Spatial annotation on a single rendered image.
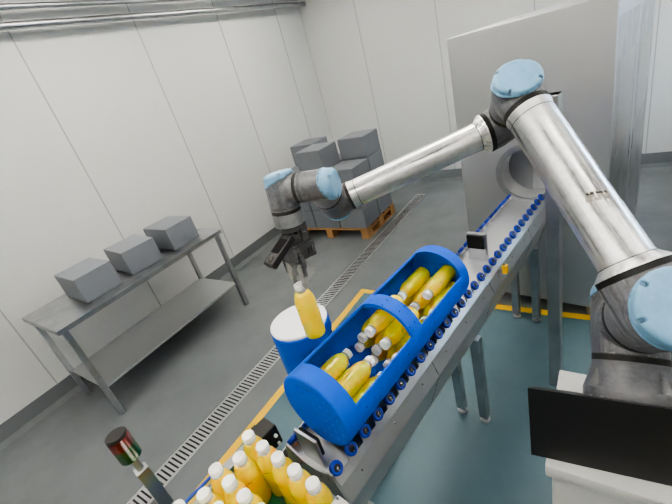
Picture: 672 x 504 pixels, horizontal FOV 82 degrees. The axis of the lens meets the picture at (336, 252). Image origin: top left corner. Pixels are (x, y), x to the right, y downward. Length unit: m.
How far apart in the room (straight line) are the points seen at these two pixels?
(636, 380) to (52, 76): 4.43
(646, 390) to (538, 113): 0.65
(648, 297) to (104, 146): 4.30
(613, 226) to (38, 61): 4.29
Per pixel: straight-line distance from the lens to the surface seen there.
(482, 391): 2.40
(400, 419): 1.53
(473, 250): 2.20
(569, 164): 1.01
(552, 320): 2.47
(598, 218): 0.97
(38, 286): 4.25
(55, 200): 4.27
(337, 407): 1.21
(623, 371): 1.09
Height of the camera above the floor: 2.05
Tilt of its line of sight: 25 degrees down
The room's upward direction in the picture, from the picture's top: 16 degrees counter-clockwise
